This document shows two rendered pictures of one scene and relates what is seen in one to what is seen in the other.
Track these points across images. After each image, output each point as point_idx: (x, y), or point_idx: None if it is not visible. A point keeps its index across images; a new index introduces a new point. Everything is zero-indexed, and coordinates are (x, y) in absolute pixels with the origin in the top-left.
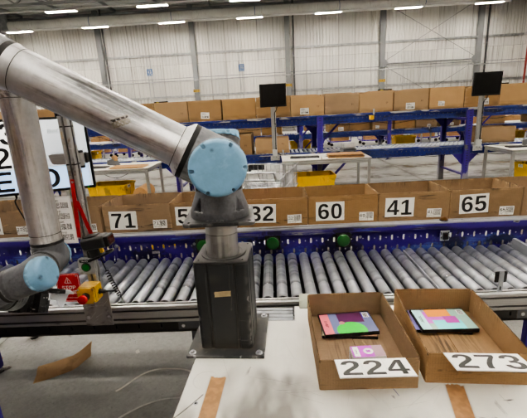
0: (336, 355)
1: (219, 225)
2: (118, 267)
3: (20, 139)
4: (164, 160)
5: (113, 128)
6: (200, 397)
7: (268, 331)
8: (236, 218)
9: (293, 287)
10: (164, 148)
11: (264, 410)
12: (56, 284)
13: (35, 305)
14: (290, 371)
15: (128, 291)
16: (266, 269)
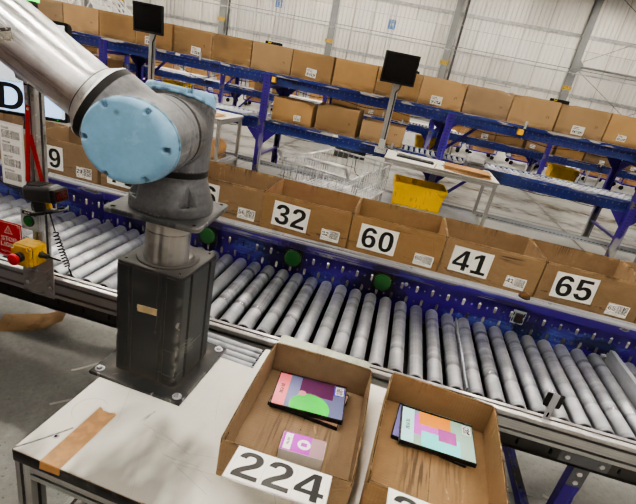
0: (268, 434)
1: (150, 220)
2: (101, 230)
3: None
4: (62, 109)
5: None
6: (67, 431)
7: (211, 371)
8: (179, 218)
9: (283, 323)
10: (58, 90)
11: (129, 476)
12: None
13: None
14: (197, 435)
15: (88, 264)
16: (266, 289)
